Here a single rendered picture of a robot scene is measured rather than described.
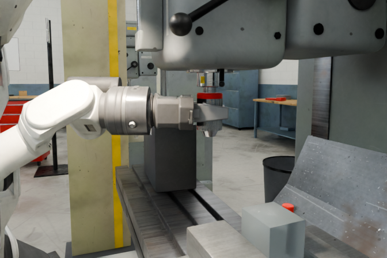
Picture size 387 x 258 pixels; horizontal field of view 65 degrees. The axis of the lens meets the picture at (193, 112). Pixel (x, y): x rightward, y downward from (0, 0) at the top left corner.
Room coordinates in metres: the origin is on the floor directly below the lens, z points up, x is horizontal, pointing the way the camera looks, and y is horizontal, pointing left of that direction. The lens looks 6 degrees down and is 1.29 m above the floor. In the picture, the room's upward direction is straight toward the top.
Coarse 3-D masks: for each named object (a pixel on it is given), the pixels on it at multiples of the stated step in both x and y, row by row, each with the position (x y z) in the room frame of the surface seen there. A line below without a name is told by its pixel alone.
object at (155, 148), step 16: (160, 128) 0.81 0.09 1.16; (176, 128) 0.82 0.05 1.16; (144, 144) 1.00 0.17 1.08; (160, 144) 0.81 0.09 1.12; (176, 144) 0.82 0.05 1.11; (192, 144) 0.84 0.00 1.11; (144, 160) 1.01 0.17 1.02; (160, 160) 0.81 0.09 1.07; (176, 160) 0.82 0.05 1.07; (192, 160) 0.84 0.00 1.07; (160, 176) 0.81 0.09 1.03; (176, 176) 0.82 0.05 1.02; (192, 176) 0.84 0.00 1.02
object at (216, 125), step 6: (198, 102) 0.54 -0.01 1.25; (204, 102) 0.53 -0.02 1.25; (210, 102) 0.52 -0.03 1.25; (216, 102) 0.53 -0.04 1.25; (222, 102) 0.54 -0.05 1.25; (216, 120) 0.53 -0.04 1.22; (198, 126) 0.54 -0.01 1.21; (204, 126) 0.53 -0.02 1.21; (210, 126) 0.52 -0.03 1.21; (216, 126) 0.53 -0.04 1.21
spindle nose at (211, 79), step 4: (200, 76) 0.53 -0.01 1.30; (204, 76) 0.53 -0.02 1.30; (208, 76) 0.52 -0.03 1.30; (212, 76) 0.52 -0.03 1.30; (216, 76) 0.53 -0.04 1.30; (200, 80) 0.53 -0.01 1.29; (204, 80) 0.53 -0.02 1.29; (208, 80) 0.52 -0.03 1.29; (212, 80) 0.52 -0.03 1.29; (216, 80) 0.53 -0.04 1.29; (200, 84) 0.53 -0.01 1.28; (204, 84) 0.53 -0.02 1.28; (208, 84) 0.52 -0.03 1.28; (212, 84) 0.52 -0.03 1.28; (216, 84) 0.53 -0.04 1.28
